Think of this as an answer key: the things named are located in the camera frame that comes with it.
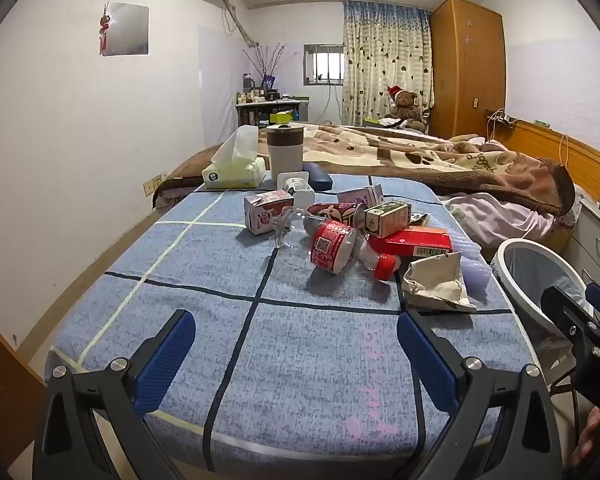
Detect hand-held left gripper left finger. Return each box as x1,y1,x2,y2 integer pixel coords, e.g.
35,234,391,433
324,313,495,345
32,309,197,480

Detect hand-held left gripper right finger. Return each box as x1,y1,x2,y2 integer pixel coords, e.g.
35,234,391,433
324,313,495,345
396,310,563,480

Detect white round trash bin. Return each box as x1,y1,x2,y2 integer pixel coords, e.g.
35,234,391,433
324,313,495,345
491,238,596,361

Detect red medicine box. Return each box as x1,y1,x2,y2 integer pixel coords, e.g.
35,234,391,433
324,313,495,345
367,226,453,260

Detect green and white medicine box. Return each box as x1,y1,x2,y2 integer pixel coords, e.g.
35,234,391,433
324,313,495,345
364,201,412,238

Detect plastic bottle with red label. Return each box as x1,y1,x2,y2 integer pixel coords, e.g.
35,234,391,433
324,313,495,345
271,206,402,281

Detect snack wrapper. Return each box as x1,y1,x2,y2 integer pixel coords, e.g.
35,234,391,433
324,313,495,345
305,202,367,236

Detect pink milk carton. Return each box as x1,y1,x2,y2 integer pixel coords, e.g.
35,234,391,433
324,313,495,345
244,190,295,235

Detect person's right hand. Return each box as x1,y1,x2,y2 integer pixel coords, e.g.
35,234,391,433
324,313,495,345
572,407,600,466

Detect grey bedside cabinet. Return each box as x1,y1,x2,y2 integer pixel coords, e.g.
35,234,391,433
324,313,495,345
562,197,600,296

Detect crumpled paper wrapper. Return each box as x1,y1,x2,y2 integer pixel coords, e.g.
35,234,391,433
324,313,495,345
401,251,478,314

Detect blue checked bed sheet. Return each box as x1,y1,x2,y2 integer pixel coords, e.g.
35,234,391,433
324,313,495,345
45,175,546,461

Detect pink quilt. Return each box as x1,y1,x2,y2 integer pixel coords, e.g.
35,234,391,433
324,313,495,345
440,135,561,248

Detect wooden door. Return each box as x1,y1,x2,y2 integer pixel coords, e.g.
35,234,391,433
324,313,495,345
0,305,46,461

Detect wooden headboard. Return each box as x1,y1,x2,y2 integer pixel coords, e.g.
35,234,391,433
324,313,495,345
485,120,600,206

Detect purple milk carton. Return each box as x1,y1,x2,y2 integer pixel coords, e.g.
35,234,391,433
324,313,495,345
336,184,385,208

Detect brown patterned blanket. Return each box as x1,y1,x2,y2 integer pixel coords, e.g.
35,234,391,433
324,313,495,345
152,122,576,216

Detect yellow tissue pack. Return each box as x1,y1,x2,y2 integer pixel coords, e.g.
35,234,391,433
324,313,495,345
201,125,267,191

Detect dark blue glasses case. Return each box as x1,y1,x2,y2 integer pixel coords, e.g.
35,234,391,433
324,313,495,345
302,162,332,192

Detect white yogurt cup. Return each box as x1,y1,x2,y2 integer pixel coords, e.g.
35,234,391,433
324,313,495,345
277,171,315,196

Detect white tumbler with brown lid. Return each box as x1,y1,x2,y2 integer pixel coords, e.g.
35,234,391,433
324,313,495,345
266,122,305,183

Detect brown teddy bear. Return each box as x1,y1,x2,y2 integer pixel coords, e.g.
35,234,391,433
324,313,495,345
387,86,426,131

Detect wooden wardrobe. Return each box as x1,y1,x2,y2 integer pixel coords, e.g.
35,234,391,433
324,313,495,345
429,0,507,138

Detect cluttered desk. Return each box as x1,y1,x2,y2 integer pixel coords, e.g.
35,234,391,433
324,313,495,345
236,97,311,128

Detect patterned window curtain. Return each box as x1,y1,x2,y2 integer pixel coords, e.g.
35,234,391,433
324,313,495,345
342,1,435,126

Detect vase with dry branches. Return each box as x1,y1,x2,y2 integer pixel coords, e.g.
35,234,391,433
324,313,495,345
244,42,298,93

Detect small barred window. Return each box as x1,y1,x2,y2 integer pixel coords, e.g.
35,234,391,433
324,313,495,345
303,44,345,86

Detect red knot ornament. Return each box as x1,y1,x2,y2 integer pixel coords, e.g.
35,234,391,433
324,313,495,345
99,4,115,53

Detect wall socket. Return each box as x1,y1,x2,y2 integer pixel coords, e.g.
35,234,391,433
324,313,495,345
144,172,168,196

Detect charger cables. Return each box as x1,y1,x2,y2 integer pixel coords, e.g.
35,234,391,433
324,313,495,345
485,108,518,127

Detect square wall mirror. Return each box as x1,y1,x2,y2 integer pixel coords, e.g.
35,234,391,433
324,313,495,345
100,2,150,56

